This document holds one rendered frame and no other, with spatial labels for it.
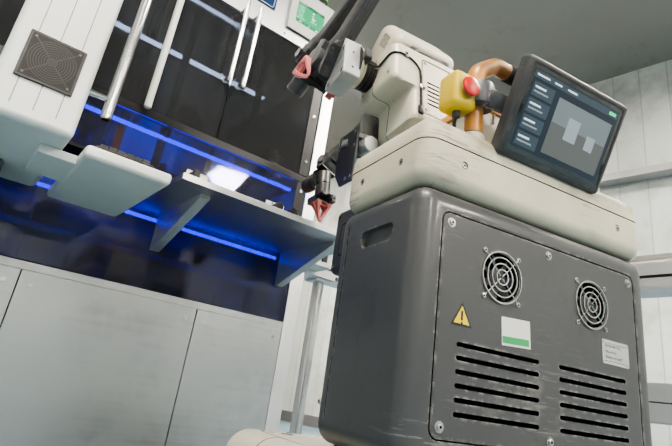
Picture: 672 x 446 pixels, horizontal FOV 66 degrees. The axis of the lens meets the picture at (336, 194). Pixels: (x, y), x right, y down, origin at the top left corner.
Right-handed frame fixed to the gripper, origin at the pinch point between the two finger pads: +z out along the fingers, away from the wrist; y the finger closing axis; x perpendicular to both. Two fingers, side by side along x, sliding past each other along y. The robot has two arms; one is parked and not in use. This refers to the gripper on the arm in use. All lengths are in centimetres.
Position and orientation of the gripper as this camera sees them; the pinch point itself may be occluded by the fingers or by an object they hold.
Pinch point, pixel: (319, 219)
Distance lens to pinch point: 190.0
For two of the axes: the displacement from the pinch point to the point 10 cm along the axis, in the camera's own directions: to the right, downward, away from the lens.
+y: -6.3, 3.3, 7.1
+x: -7.8, -3.4, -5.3
